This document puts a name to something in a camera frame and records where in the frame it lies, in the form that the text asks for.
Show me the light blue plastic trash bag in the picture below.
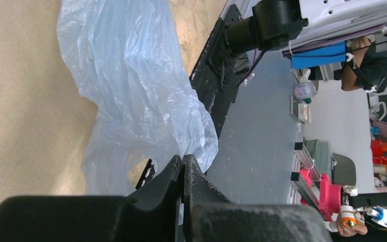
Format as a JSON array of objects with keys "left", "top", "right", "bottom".
[{"left": 56, "top": 1, "right": 218, "bottom": 196}]

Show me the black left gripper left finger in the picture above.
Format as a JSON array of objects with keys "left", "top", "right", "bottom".
[{"left": 0, "top": 156, "right": 181, "bottom": 241}]

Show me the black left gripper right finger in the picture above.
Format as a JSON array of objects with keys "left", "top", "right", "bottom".
[{"left": 182, "top": 155, "right": 332, "bottom": 241}]

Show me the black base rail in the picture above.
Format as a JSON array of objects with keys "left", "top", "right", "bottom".
[{"left": 135, "top": 4, "right": 264, "bottom": 190}]

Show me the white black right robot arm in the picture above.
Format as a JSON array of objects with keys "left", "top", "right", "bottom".
[{"left": 184, "top": 1, "right": 387, "bottom": 241}]

